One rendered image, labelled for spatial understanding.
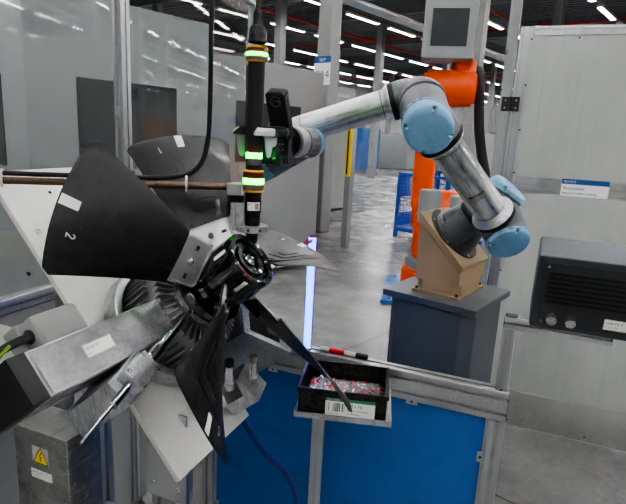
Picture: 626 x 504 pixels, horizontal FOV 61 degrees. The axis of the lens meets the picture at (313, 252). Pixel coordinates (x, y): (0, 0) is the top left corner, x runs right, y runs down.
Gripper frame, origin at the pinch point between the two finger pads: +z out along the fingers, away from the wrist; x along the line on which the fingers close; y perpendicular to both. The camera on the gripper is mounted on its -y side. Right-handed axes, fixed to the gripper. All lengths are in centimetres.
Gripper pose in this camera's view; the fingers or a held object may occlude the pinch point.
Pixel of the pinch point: (247, 129)
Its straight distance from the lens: 107.8
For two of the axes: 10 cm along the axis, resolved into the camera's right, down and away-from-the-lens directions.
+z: -3.8, 1.7, -9.1
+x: -9.2, -1.4, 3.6
